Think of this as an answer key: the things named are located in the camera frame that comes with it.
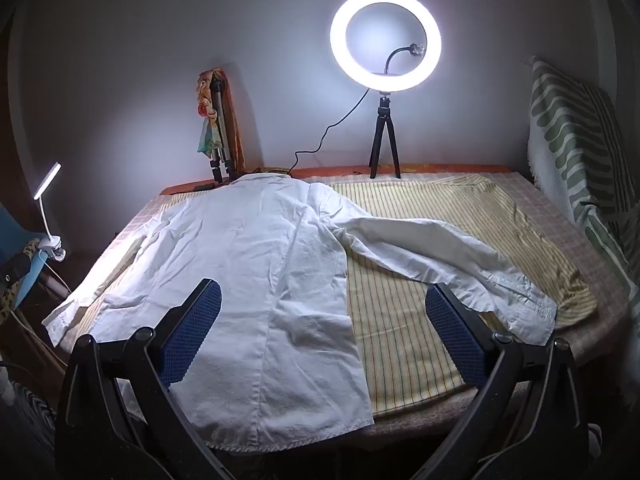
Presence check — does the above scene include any leopard print cloth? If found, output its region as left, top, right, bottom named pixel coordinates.
left=0, top=237, right=43, bottom=331

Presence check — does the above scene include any white long-sleeved shirt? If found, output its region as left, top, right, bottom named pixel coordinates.
left=41, top=172, right=558, bottom=453

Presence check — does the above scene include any folded silver tripod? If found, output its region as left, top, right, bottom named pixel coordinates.
left=207, top=76, right=238, bottom=183

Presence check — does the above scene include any green patterned white blanket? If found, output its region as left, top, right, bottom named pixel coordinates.
left=526, top=55, right=640, bottom=321

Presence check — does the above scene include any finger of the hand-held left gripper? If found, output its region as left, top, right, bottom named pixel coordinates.
left=0, top=253, right=39, bottom=289

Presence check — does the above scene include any yellow striped cloth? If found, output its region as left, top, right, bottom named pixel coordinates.
left=80, top=172, right=598, bottom=418

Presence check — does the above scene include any colourful printed scarf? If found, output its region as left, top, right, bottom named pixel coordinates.
left=194, top=67, right=226, bottom=156

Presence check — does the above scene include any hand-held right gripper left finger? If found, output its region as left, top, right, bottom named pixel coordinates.
left=54, top=278, right=236, bottom=480

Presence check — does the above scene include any black ring light tripod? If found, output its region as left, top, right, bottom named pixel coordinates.
left=368, top=91, right=402, bottom=180

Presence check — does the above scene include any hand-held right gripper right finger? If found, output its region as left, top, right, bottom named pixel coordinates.
left=424, top=282, right=591, bottom=480

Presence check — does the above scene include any white ring light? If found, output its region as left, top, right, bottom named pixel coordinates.
left=330, top=0, right=442, bottom=95

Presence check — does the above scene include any black striped cloth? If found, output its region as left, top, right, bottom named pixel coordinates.
left=0, top=380, right=57, bottom=480

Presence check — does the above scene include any blue chair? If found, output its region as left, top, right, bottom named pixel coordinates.
left=0, top=202, right=51, bottom=311

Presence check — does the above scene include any black ring light cable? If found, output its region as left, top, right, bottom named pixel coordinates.
left=287, top=87, right=373, bottom=176

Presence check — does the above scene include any white clip-on lamp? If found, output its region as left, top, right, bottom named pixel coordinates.
left=32, top=161, right=68, bottom=263

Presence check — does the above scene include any black gooseneck phone holder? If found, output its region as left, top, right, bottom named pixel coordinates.
left=382, top=42, right=428, bottom=75

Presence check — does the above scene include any orange wooden plank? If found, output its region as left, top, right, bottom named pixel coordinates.
left=220, top=72, right=247, bottom=171

